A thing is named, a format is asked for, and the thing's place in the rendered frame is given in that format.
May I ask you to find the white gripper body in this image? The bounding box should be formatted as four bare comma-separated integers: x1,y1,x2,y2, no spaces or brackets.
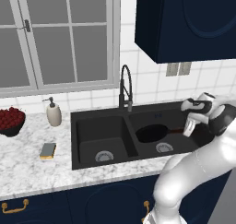
183,115,198,138

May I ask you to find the silver sink drain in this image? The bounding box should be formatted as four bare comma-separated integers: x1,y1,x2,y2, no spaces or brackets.
155,142,174,154
94,150,115,163

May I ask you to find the black double sink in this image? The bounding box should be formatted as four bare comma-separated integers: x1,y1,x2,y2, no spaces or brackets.
70,100,217,171

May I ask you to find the grey and yellow sponge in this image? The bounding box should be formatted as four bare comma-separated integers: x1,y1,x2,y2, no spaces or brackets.
39,142,58,160

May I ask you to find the black spring tap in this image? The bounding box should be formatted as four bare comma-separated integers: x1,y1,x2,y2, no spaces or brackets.
118,64,134,112

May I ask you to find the dark blue cupboard door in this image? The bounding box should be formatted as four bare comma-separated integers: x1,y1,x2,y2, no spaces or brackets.
180,170,232,224
66,173,160,224

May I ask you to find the beige soap dispenser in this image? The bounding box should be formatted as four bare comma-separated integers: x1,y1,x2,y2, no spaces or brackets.
41,96,63,127

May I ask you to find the grey framed window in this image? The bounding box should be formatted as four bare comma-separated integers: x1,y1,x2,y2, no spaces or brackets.
0,0,122,99

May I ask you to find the dark blue drawer front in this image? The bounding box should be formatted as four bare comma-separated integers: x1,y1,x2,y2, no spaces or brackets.
0,190,70,224

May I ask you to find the black bowl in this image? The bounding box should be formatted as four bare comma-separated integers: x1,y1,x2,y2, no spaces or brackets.
0,111,27,138

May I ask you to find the heap of red fruit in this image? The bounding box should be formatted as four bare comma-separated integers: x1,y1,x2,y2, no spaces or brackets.
0,106,26,131

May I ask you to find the grey window latch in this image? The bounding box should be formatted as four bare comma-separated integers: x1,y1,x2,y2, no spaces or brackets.
18,18,32,33

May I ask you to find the black pan with brown handle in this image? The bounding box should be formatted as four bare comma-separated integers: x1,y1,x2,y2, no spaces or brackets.
135,124,186,144

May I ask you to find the grey wall socket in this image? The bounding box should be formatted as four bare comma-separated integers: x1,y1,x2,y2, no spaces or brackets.
165,62,180,77
179,61,193,77

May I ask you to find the brass cupboard door handle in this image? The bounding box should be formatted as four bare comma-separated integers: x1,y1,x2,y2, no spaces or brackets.
140,199,151,224

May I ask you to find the dark blue wall cupboard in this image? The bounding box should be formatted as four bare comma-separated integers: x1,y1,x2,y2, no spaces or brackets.
134,0,236,65

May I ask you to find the brass drawer handle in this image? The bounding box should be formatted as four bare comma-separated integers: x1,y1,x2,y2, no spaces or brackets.
0,198,30,215

